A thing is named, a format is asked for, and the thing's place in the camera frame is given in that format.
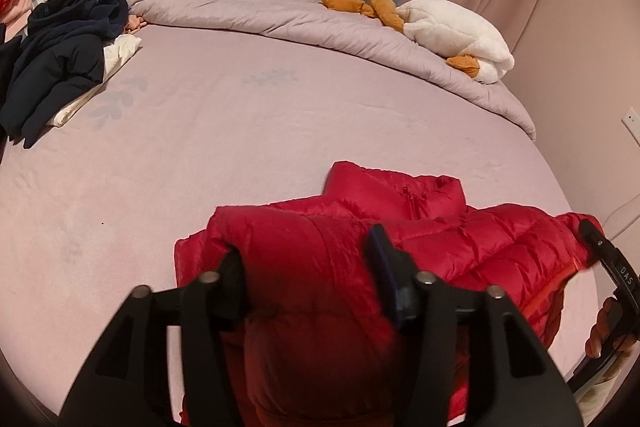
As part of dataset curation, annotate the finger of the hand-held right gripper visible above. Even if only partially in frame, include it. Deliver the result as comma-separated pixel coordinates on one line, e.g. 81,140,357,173
577,216,607,264

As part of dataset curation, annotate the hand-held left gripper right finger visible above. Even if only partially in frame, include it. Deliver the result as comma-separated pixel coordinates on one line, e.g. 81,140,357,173
366,223,586,427

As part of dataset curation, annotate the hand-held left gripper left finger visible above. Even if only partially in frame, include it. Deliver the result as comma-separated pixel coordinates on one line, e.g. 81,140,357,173
57,249,251,427

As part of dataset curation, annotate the red down jacket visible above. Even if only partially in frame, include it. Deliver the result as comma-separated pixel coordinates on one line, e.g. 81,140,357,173
174,161,603,427

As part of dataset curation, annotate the person's right hand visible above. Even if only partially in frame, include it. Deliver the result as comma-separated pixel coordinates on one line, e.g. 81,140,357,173
585,294,638,360

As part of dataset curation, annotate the bed with pink sheet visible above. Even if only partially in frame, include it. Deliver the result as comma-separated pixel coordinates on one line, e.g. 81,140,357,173
0,0,613,427

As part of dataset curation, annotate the white cloth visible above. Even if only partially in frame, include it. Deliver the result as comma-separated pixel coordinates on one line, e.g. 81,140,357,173
46,34,143,128

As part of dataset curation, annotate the white goose plush toy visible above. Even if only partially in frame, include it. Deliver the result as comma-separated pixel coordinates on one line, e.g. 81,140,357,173
319,0,516,85

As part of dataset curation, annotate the lilac quilt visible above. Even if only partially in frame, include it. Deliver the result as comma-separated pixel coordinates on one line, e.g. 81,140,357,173
111,0,538,142

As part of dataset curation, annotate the navy blue jacket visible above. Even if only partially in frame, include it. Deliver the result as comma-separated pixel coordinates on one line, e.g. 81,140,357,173
0,0,132,150

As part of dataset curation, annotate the white cable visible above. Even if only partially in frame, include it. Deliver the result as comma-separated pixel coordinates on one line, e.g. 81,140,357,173
602,192,640,240

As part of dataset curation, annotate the white wall socket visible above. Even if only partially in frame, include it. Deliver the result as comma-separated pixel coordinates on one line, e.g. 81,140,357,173
621,106,640,140

